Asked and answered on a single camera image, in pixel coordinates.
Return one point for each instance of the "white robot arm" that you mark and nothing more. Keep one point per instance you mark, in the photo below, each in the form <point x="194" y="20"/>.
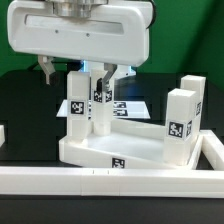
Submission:
<point x="82" y="9"/>

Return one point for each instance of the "white desk top panel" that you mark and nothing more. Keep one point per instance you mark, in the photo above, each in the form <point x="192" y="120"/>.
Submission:
<point x="131" y="145"/>

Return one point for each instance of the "white U-shaped obstacle fence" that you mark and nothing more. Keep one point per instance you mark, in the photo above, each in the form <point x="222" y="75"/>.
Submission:
<point x="111" y="182"/>

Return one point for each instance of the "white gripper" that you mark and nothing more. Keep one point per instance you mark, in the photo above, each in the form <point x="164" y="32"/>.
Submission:
<point x="116" y="32"/>

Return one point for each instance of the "sheet with four tags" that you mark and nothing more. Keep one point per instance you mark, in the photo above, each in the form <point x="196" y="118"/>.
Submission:
<point x="122" y="109"/>

